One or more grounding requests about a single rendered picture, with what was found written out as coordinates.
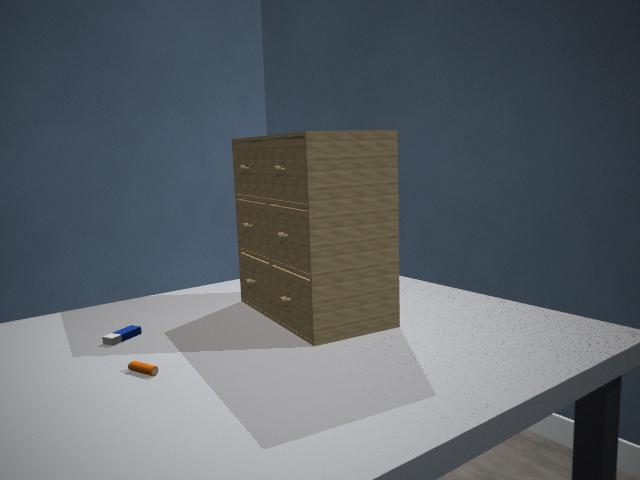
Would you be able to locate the brown wooden chest of drawers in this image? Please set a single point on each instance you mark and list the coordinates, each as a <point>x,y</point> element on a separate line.
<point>353,231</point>

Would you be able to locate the brown wooden drawer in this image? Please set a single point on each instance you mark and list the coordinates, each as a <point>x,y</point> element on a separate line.
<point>292,300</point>
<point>249,169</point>
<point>255,276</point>
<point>252,225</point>
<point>286,170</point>
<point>288,229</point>

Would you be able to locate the blue and white eraser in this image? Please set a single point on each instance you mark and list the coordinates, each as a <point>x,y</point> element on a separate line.
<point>121,335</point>

